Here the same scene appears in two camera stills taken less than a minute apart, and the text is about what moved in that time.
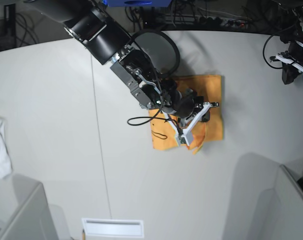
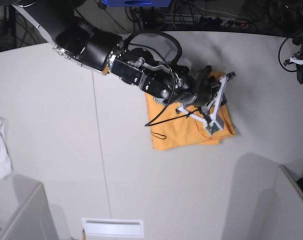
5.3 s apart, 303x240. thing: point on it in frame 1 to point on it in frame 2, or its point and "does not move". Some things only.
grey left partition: [20, 210] does not move
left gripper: [186, 106] to [203, 88]
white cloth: [1, 165] does not move
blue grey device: [138, 3] does not move
